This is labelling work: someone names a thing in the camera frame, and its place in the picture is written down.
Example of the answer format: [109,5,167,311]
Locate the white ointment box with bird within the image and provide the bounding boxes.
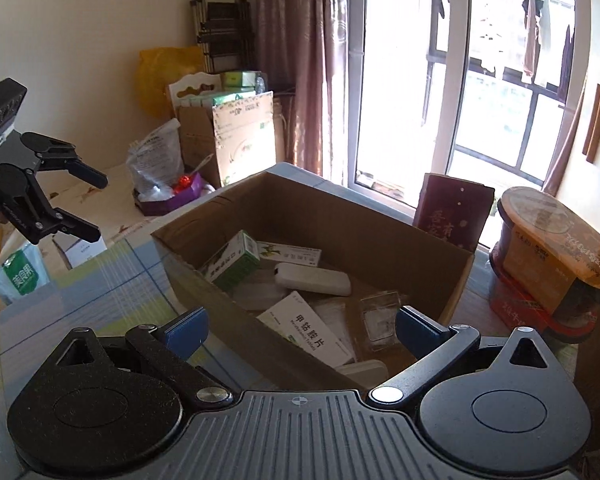
[257,242,322,266]

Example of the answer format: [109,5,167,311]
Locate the window frame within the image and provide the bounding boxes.
[346,0,594,212]

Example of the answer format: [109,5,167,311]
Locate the yellow plastic bag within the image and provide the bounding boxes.
[134,46,204,119]

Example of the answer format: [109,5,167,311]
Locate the white green snack bag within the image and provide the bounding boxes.
[0,242,50,306]

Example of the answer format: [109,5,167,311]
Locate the brown cardboard box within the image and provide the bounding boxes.
[154,164,474,390]

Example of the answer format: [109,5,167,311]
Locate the white green tablet box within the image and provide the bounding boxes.
[257,292,354,368]

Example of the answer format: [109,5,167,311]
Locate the pink curtain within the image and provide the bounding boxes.
[256,0,349,184]

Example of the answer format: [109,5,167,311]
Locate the folded step ladder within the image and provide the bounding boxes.
[189,0,256,74]

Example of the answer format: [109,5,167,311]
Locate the maroon gift bag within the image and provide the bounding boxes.
[413,174,495,252]

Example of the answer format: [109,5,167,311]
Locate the stacked instant noodle bowls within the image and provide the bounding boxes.
[489,186,600,344]

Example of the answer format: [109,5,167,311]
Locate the checked bed sheet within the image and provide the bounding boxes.
[0,161,579,480]

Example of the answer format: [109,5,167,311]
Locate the green mouth spray box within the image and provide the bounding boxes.
[199,230,260,292]

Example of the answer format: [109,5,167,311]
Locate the clear plastic square container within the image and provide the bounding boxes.
[358,290,402,351]

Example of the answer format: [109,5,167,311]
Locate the purple tray with items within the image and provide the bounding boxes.
[133,172,215,217]

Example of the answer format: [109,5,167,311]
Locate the cardboard carton with print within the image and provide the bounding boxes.
[178,92,276,188]

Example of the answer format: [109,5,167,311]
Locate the white rectangular plastic case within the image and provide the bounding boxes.
[274,262,352,297]

